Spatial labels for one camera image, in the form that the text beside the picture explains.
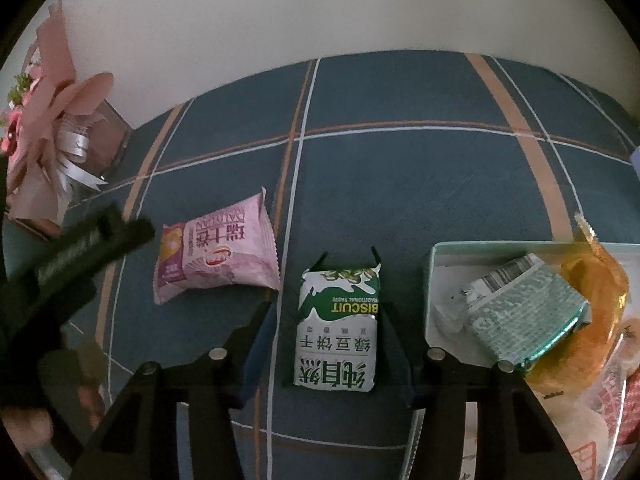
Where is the pale green snack packet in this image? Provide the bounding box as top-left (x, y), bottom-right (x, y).
top-left (460, 252), bottom-right (592, 378)

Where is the green and white biscuit packet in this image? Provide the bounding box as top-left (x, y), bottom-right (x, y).
top-left (292, 246), bottom-right (385, 392)

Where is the peach striped snack packet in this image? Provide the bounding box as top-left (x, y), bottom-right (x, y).
top-left (570, 320), bottom-right (640, 478)

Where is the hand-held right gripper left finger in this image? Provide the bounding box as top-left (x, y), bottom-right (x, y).
top-left (72, 302), bottom-right (278, 480)

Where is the brown box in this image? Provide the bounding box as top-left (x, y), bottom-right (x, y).
top-left (70, 100), bottom-right (133, 206)

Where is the yellow chip bag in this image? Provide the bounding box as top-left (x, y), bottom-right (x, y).
top-left (525, 212), bottom-right (628, 396)

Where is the teal-rimmed white tray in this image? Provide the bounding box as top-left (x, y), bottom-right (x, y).
top-left (400, 241), bottom-right (640, 480)

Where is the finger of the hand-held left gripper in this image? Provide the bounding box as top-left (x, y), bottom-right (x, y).
top-left (117, 216), bottom-right (157, 261)

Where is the pink flower bouquet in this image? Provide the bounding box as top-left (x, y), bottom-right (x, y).
top-left (0, 0), bottom-right (116, 221)

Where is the pink snack packet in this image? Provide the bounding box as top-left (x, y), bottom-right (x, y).
top-left (152, 187), bottom-right (282, 306)

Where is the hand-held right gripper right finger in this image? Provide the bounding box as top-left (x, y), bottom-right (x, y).
top-left (382, 302), bottom-right (583, 480)

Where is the person's left hand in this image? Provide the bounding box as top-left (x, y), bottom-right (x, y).
top-left (0, 406), bottom-right (54, 454)

